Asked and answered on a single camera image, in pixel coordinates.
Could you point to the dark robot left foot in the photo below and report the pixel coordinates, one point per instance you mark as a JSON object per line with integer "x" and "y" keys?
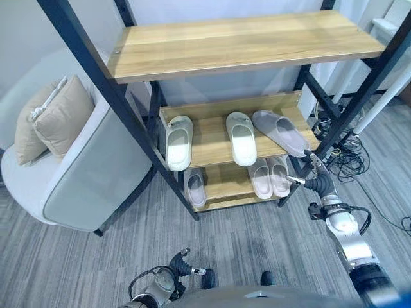
{"x": 208, "y": 279}

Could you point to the pale pink slipper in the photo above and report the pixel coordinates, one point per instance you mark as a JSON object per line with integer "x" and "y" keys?
{"x": 260, "y": 179}
{"x": 196, "y": 189}
{"x": 280, "y": 179}

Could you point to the dark robot foot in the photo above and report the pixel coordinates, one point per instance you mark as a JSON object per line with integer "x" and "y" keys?
{"x": 208, "y": 279}
{"x": 267, "y": 278}

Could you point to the small low wooden shelf board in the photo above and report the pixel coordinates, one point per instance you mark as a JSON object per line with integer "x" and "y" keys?
{"x": 228, "y": 183}

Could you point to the plain beige cushion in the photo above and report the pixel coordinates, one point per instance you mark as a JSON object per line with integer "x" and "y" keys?
{"x": 62, "y": 118}

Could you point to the wooden shelf board with backboard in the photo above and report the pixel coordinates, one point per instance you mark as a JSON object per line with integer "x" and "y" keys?
{"x": 212, "y": 141}

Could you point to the dark robot right foot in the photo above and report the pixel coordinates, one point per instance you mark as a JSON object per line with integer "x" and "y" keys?
{"x": 267, "y": 278}

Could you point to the white furniture piece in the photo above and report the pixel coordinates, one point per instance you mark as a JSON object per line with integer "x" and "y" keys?
{"x": 390, "y": 22}

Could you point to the thick white slanted pole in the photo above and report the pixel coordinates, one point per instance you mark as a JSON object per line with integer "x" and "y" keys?
{"x": 382, "y": 102}

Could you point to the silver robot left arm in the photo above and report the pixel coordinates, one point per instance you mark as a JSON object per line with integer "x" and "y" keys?
{"x": 160, "y": 285}

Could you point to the light grey armchair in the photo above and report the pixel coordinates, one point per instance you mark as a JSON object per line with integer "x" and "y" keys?
{"x": 93, "y": 173}

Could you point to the large wooden shelf board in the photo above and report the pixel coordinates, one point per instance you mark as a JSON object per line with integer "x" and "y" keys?
{"x": 244, "y": 45}

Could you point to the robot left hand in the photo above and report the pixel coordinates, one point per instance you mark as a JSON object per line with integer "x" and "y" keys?
{"x": 181, "y": 264}

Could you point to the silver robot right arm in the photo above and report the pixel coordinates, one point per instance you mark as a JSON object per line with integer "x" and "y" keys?
{"x": 350, "y": 237}

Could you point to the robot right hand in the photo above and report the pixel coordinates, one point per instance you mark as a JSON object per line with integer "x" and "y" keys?
{"x": 319, "y": 183}

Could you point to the white slipper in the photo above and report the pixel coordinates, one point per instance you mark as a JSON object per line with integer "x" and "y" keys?
{"x": 178, "y": 147}
{"x": 242, "y": 141}

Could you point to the grey robot body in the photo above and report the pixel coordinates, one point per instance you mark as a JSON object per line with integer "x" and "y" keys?
{"x": 263, "y": 298}

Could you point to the black metal shoe rack frame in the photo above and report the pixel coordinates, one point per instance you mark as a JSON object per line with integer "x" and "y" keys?
{"x": 96, "y": 69}

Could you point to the grey slipper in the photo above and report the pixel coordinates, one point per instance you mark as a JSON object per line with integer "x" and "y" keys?
{"x": 282, "y": 131}

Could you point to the thin white slanted leg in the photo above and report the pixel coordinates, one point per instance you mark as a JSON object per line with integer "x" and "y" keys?
{"x": 342, "y": 83}

